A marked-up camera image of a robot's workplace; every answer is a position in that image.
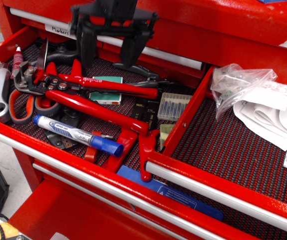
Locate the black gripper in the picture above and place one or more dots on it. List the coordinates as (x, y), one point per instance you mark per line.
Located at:
(114, 18)

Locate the blue dry erase marker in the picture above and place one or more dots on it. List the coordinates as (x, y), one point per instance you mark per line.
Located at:
(81, 136)

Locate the red left open drawer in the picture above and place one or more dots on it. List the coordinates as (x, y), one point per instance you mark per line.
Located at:
(82, 199)

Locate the red open drawer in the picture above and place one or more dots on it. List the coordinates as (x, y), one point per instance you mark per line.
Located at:
(82, 199)
(228, 166)

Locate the red right open drawer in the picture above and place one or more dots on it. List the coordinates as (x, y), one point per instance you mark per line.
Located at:
(228, 166)

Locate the white markers label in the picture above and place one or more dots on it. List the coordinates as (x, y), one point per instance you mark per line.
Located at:
(58, 30)

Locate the black spring clamp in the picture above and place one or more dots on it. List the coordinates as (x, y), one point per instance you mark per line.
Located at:
(62, 53)

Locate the green white small box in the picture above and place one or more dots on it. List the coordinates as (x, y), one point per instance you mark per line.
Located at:
(107, 98)

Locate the black flush cutter pliers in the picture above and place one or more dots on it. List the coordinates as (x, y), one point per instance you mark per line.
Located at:
(153, 79)

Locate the clear drill bit case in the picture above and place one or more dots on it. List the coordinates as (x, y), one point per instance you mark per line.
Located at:
(172, 106)

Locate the red threadlocker tube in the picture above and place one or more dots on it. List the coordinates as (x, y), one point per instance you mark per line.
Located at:
(18, 58)

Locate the small clear packet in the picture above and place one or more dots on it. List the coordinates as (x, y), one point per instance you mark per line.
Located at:
(165, 130)

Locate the red bit holder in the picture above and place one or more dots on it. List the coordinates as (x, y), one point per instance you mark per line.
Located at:
(91, 152)

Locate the clear plastic zip bag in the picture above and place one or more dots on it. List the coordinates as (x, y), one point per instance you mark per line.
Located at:
(231, 82)

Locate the blue plastic card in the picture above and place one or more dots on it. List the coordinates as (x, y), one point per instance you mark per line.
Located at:
(171, 193)

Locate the red tool chest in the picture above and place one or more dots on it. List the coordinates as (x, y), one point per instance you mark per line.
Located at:
(200, 35)

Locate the red white adhesive strip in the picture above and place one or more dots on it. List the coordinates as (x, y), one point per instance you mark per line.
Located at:
(277, 87)

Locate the white folded paper sheets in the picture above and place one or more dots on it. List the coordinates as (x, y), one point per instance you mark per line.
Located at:
(264, 112)

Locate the yellow sponge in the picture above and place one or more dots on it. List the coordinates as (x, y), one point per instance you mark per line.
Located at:
(9, 230)

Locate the red handled crimping tool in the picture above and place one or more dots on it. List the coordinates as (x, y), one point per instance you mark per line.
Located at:
(136, 151)

